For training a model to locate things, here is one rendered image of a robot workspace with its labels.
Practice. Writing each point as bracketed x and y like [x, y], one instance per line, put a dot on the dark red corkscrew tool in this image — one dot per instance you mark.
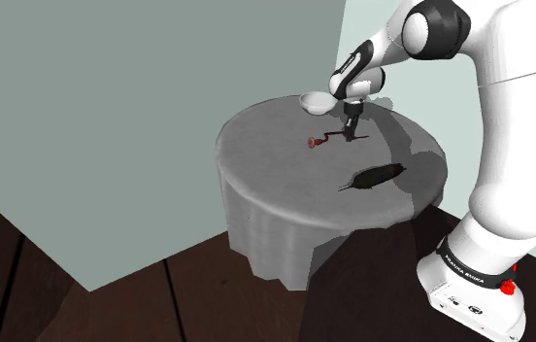
[324, 138]

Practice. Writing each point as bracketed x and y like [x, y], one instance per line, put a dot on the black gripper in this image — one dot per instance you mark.
[351, 111]

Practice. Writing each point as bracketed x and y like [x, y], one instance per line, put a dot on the white bowl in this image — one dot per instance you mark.
[316, 102]

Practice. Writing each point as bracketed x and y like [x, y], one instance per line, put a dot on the dark brown feather-shaped object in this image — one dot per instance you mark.
[374, 176]

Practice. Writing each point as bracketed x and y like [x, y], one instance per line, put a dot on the round table with grey cloth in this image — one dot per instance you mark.
[277, 189]

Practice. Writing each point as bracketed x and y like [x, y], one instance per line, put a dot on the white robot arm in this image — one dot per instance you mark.
[509, 142]

